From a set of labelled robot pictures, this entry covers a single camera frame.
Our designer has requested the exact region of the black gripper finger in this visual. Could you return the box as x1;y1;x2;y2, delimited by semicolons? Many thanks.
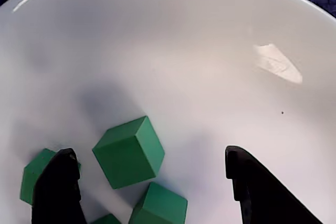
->
225;144;325;224
30;147;88;224

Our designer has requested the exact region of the white round plate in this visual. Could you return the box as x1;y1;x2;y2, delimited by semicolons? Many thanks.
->
0;0;336;224

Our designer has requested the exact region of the green cube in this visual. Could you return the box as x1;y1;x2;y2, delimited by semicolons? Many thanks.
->
128;181;188;224
91;115;165;190
19;147;82;206
90;212;123;224

